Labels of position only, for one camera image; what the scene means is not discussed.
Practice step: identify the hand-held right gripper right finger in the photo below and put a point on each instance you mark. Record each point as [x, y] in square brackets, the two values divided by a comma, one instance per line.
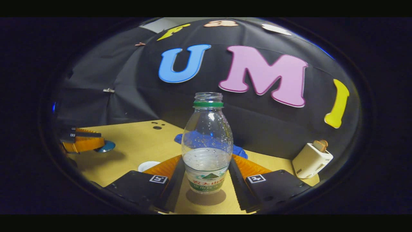
[239, 190]

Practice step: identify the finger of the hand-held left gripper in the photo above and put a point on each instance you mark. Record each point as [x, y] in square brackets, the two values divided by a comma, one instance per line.
[87, 134]
[83, 144]

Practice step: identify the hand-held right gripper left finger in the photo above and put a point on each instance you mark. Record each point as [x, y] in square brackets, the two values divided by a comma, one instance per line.
[175, 190]

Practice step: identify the white teacup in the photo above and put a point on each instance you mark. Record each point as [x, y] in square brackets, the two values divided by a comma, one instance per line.
[148, 166]

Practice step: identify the clear plastic water bottle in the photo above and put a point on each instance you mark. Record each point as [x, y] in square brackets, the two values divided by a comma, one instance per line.
[207, 145]

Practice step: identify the blue towel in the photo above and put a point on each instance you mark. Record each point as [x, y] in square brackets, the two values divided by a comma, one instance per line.
[239, 151]

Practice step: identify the white cloth clip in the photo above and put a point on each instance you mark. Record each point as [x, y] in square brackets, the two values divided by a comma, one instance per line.
[108, 90]

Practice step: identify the black backdrop cloth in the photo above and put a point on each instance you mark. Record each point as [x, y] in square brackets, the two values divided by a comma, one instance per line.
[267, 129]

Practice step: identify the white toaster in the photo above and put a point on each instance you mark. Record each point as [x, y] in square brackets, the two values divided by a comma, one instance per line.
[310, 161]

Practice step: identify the slice of toast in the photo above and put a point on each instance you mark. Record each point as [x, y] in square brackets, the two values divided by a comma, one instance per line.
[321, 145]

